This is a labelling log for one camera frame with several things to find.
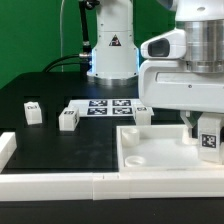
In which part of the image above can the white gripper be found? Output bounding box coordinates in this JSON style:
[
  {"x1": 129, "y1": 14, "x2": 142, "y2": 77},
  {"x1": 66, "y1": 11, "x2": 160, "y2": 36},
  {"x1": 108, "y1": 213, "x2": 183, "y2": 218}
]
[{"x1": 138, "y1": 60, "x2": 224, "y2": 138}]

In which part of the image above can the white square tabletop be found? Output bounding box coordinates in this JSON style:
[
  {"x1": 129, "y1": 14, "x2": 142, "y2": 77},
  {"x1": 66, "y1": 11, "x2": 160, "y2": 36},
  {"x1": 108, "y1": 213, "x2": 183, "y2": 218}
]
[{"x1": 116, "y1": 125, "x2": 224, "y2": 172}]

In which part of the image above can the white sheet with markers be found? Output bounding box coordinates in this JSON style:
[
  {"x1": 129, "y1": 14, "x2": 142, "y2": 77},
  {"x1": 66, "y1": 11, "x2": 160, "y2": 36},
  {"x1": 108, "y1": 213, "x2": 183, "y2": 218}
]
[{"x1": 68, "y1": 99, "x2": 154, "y2": 117}]

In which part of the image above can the white U-shaped fence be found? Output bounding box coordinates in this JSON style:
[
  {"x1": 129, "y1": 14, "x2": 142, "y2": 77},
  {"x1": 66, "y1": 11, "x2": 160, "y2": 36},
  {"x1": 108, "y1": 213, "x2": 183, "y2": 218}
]
[{"x1": 0, "y1": 132, "x2": 224, "y2": 201}]

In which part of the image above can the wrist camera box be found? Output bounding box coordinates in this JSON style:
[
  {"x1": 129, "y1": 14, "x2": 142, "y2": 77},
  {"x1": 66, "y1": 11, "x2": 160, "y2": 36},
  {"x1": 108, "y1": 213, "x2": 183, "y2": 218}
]
[{"x1": 140, "y1": 29, "x2": 187, "y2": 59}]

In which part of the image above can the black cable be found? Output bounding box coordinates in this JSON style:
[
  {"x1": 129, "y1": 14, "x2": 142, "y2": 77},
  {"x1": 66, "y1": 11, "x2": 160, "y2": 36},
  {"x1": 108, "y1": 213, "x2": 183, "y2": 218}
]
[{"x1": 42, "y1": 0, "x2": 101, "y2": 73}]

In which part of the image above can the white thin cable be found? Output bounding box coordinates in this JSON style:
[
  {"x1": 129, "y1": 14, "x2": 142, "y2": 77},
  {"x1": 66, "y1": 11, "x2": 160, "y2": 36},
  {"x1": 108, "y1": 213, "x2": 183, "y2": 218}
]
[{"x1": 59, "y1": 0, "x2": 67, "y2": 73}]

